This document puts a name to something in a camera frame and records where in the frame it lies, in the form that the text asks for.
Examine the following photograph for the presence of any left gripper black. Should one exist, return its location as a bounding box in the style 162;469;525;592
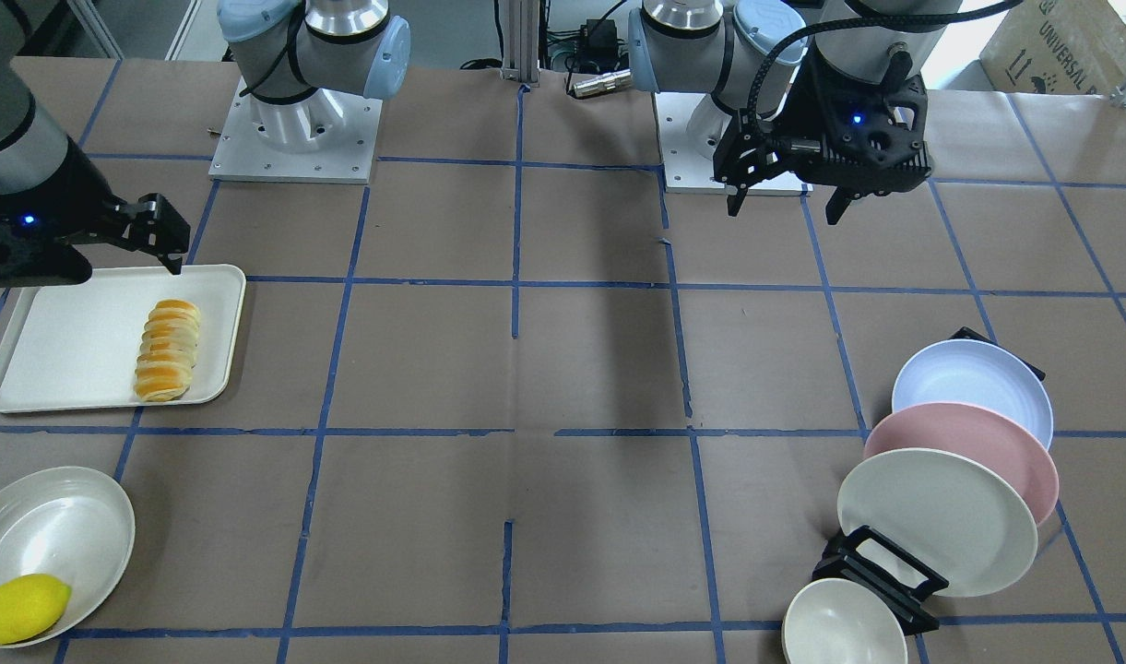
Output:
713;46;932;226

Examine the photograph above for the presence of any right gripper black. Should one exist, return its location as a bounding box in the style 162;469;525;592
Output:
0;152;191;289

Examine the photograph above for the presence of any striped orange bread roll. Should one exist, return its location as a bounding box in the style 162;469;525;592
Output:
134;299;202;402

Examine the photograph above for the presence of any blue plate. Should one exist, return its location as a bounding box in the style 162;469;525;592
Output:
891;338;1055;449

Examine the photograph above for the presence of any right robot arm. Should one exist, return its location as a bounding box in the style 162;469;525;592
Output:
0;1;411;289

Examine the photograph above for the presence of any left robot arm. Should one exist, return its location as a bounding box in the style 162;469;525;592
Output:
626;1;960;224

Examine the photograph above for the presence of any pink plate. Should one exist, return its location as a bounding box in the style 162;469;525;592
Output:
863;402;1061;526

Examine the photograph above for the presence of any cream white plate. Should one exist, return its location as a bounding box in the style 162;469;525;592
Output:
835;448;1037;598

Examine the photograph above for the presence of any white rectangular tray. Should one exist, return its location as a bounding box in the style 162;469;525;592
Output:
0;264;245;413

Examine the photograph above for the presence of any silver metal cylinder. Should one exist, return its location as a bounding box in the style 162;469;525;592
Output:
568;70;633;100

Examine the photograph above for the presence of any black power adapter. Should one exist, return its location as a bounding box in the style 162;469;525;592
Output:
577;18;619;60

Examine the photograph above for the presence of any shallow white bowl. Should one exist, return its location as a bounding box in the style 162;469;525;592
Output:
0;467;136;648

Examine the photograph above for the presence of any cardboard box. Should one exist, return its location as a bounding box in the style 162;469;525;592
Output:
978;1;1126;95

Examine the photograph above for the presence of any yellow lemon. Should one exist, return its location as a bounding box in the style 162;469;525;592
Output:
0;575;72;646

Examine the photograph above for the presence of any small cream bowl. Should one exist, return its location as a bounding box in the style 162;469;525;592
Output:
781;577;908;663

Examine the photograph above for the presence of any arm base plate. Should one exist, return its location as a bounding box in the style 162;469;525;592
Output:
655;90;812;196
209;89;383;185

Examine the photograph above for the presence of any aluminium frame post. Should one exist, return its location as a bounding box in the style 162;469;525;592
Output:
498;1;545;89

